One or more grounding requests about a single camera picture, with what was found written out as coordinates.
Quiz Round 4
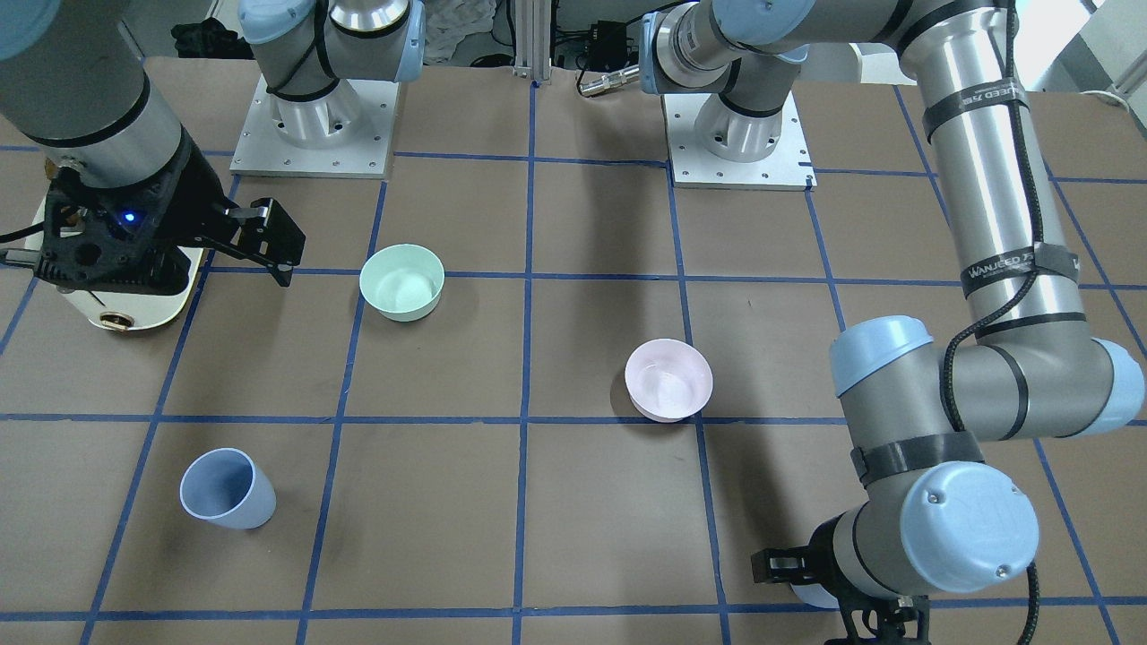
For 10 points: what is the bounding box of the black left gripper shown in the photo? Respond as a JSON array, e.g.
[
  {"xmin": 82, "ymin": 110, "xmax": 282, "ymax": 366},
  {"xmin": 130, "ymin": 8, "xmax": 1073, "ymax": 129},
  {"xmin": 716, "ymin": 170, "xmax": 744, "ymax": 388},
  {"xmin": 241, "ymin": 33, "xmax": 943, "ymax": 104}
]
[{"xmin": 751, "ymin": 511, "xmax": 931, "ymax": 644}]

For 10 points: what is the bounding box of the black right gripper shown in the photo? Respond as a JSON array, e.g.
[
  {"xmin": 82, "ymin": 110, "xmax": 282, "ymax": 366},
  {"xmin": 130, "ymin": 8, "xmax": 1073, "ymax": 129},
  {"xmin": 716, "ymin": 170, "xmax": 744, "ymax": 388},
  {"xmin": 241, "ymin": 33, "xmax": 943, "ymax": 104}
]
[{"xmin": 32, "ymin": 134, "xmax": 306, "ymax": 297}]

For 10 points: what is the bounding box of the blue cup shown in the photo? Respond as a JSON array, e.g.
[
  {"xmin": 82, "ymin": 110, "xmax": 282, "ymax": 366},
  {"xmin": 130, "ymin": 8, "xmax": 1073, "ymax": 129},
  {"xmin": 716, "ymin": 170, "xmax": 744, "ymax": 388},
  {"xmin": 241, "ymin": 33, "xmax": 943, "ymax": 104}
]
[
  {"xmin": 177, "ymin": 446, "xmax": 278, "ymax": 530},
  {"xmin": 789, "ymin": 583, "xmax": 840, "ymax": 612}
]

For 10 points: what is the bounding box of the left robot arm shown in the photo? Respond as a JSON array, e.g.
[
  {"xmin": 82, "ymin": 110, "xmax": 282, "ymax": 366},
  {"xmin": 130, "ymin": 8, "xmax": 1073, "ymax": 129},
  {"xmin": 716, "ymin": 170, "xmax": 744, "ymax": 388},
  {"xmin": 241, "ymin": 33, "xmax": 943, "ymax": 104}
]
[{"xmin": 673, "ymin": 81, "xmax": 1144, "ymax": 644}]

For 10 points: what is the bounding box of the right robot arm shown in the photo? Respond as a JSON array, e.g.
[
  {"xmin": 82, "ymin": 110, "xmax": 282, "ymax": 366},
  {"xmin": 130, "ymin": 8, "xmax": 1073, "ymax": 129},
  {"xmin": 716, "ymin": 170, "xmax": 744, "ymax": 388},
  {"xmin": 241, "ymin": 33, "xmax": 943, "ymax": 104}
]
[{"xmin": 3, "ymin": 1, "xmax": 426, "ymax": 297}]

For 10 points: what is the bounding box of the green bowl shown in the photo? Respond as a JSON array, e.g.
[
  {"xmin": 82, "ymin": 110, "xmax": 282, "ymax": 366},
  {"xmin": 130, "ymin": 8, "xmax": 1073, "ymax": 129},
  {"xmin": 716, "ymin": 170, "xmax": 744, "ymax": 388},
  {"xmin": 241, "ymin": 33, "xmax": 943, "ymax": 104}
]
[{"xmin": 358, "ymin": 244, "xmax": 445, "ymax": 323}]

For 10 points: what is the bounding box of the pink bowl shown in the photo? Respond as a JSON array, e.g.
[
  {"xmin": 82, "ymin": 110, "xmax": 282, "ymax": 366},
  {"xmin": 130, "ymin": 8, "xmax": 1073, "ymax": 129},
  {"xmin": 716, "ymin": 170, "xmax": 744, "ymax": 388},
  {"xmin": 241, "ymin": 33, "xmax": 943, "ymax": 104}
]
[{"xmin": 624, "ymin": 339, "xmax": 713, "ymax": 422}]

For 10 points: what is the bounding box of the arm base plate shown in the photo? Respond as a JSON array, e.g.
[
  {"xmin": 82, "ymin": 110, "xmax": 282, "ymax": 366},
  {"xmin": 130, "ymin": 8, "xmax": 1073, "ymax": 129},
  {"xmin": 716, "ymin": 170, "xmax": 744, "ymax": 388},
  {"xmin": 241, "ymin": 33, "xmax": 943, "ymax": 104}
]
[
  {"xmin": 229, "ymin": 78, "xmax": 404, "ymax": 179},
  {"xmin": 662, "ymin": 94, "xmax": 818, "ymax": 191}
]

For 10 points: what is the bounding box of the aluminium frame post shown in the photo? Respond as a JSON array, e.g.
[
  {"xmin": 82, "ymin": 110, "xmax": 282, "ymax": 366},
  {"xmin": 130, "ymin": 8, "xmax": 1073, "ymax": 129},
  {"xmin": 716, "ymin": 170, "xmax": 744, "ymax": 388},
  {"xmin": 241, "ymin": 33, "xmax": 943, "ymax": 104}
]
[{"xmin": 507, "ymin": 1, "xmax": 554, "ymax": 87}]

